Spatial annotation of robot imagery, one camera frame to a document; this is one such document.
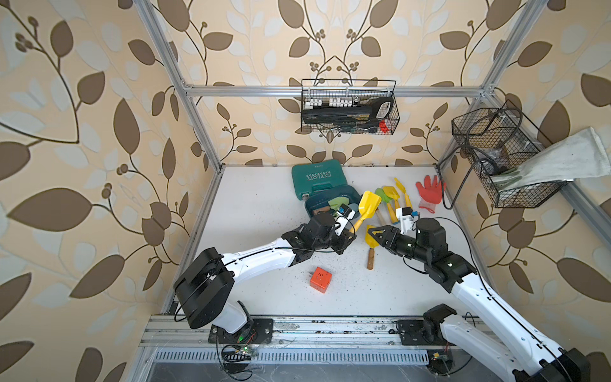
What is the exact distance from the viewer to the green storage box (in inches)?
42.1

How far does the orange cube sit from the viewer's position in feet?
2.65

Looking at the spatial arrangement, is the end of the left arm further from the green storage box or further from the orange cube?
the green storage box

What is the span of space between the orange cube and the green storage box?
0.29 m
